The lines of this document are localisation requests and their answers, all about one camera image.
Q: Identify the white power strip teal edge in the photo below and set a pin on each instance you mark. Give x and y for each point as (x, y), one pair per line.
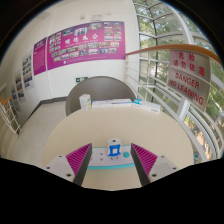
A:
(100, 160)

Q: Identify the large magenta wall poster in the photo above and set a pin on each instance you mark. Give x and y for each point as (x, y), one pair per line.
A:
(85, 45)

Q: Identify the flat white box teal end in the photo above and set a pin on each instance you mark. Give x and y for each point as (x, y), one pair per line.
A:
(148, 106)

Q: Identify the white railing with orange handrail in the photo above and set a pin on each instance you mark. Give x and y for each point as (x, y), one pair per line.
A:
(156, 48)

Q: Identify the narrow magenta wall poster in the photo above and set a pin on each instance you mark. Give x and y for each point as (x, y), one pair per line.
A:
(39, 56)

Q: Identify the small upright white box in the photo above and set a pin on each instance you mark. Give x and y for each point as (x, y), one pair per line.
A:
(84, 102)

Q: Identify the row of white wall posters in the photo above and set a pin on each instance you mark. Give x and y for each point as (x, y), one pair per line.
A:
(27, 70)

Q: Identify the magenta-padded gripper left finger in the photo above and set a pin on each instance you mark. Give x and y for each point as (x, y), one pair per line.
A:
(58, 165)

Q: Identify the white stair railing orange handrail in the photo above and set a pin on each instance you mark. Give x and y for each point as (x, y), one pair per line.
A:
(9, 115)

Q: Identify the warning sign with red letters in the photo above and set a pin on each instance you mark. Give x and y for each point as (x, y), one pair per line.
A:
(188, 88)

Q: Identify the green exit sign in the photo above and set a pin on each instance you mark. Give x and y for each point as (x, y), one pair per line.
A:
(81, 79)

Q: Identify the white wall-mounted fixture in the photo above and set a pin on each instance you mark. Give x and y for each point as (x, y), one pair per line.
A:
(96, 17)

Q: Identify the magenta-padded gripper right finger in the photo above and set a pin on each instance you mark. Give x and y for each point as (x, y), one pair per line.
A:
(165, 165)

